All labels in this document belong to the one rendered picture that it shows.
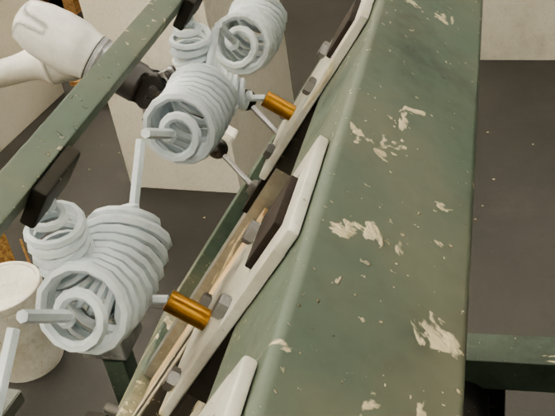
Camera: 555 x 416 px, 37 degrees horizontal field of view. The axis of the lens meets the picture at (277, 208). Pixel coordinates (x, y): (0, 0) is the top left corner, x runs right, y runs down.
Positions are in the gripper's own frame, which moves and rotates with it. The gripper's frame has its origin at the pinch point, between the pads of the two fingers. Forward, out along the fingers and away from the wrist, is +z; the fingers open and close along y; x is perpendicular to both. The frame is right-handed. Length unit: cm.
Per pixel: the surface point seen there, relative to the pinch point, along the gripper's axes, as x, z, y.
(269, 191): 13.5, 12.9, -2.9
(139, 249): 90, -1, -50
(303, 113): 67, 5, -51
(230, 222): -10.6, 12.4, 27.4
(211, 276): 13.5, 12.4, 21.8
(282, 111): 63, 4, -48
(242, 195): -10.5, 11.4, 19.3
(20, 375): -62, -19, 184
